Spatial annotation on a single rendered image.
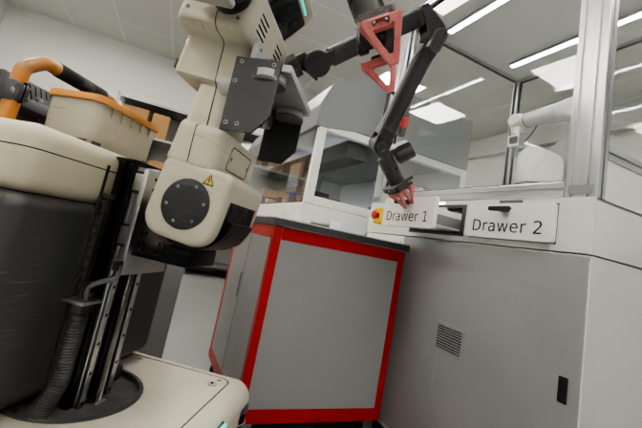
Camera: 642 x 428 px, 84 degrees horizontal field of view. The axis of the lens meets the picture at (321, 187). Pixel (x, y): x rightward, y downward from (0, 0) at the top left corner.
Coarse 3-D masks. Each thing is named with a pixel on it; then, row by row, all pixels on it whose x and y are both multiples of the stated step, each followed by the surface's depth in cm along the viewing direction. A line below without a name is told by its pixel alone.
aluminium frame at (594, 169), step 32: (608, 0) 98; (608, 32) 95; (576, 64) 101; (608, 64) 94; (576, 96) 99; (608, 96) 94; (576, 128) 97; (608, 128) 92; (576, 160) 95; (608, 160) 92; (416, 192) 151; (448, 192) 134; (480, 192) 121; (512, 192) 110; (544, 192) 101; (576, 192) 93; (608, 192) 91; (640, 192) 98
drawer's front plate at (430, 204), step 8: (392, 200) 141; (416, 200) 128; (424, 200) 124; (432, 200) 120; (384, 208) 144; (392, 208) 140; (400, 208) 135; (408, 208) 131; (416, 208) 127; (424, 208) 123; (432, 208) 119; (384, 216) 143; (392, 216) 138; (400, 216) 134; (408, 216) 130; (416, 216) 126; (432, 216) 118; (384, 224) 142; (392, 224) 137; (400, 224) 133; (408, 224) 129; (416, 224) 125; (424, 224) 121; (432, 224) 118
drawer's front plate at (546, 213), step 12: (480, 204) 118; (492, 204) 113; (504, 204) 109; (516, 204) 106; (528, 204) 102; (540, 204) 99; (552, 204) 96; (468, 216) 121; (480, 216) 116; (492, 216) 112; (504, 216) 108; (516, 216) 105; (528, 216) 101; (540, 216) 98; (552, 216) 95; (468, 228) 119; (480, 228) 115; (492, 228) 111; (516, 228) 104; (528, 228) 100; (540, 228) 97; (552, 228) 95; (516, 240) 104; (528, 240) 100; (540, 240) 97; (552, 240) 94
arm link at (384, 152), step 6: (378, 144) 118; (384, 144) 119; (396, 144) 124; (402, 144) 122; (408, 144) 122; (378, 150) 119; (384, 150) 119; (390, 150) 122; (396, 150) 122; (402, 150) 123; (408, 150) 122; (414, 150) 122; (378, 156) 124; (384, 156) 120; (402, 156) 122; (408, 156) 123; (414, 156) 124; (402, 162) 124
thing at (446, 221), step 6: (438, 210) 122; (444, 210) 123; (438, 216) 121; (444, 216) 122; (450, 216) 124; (456, 216) 125; (438, 222) 121; (444, 222) 122; (450, 222) 123; (456, 222) 124; (420, 228) 144; (426, 228) 139; (438, 228) 130; (444, 228) 126; (450, 228) 123; (456, 228) 124
